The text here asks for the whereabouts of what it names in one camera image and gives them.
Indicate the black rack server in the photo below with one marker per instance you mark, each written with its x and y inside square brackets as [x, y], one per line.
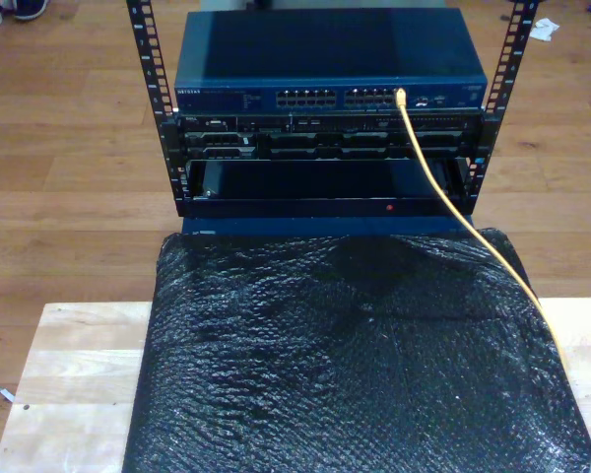
[325, 143]

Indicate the black bubble mat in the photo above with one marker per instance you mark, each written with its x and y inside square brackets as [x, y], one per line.
[276, 394]

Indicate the white crumpled paper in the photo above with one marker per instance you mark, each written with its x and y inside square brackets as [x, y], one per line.
[544, 30]

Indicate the blue metal base plate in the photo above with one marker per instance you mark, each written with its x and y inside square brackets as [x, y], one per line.
[276, 225]

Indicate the blue network switch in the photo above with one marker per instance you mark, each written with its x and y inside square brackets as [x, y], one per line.
[325, 49]

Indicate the black perforated rack post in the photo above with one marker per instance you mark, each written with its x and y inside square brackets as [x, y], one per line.
[150, 59]
[509, 54]

